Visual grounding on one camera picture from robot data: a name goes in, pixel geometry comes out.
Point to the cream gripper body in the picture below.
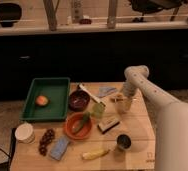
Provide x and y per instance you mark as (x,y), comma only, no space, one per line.
(123,105)

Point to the silver fork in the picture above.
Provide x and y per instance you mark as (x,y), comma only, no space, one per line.
(116,98)

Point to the green plastic tray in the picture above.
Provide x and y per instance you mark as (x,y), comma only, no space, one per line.
(57,92)

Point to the light green cup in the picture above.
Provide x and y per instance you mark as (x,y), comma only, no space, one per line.
(98,110)

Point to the white paper cup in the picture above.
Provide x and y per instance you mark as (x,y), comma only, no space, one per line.
(25,133)

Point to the metal cup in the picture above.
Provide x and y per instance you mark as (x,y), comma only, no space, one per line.
(123,142)

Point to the yellow corn cob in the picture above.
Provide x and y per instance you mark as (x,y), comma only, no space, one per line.
(95,154)

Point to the dark purple bowl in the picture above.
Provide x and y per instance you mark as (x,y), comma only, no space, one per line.
(79,100)

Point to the red grape bunch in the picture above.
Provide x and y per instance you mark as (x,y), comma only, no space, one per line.
(46,139)

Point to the orange bowl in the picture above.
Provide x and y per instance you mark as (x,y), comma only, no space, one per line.
(73,121)

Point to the white handled knife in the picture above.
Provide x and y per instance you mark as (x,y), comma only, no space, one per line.
(95,98)

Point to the black white eraser block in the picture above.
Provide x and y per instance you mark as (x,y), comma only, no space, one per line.
(108,123)

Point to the black office chair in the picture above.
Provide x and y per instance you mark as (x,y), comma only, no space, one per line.
(155,6)

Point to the blue sponge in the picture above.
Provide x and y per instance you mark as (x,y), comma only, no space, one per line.
(59,148)

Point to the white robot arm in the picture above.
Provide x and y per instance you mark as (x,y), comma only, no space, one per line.
(171,144)

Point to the peach fruit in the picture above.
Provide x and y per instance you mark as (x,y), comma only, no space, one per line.
(41,100)

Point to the green vegetable toy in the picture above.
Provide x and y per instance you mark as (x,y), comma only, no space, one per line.
(82,122)

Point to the grey blue cloth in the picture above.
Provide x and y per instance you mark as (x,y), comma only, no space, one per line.
(106,90)

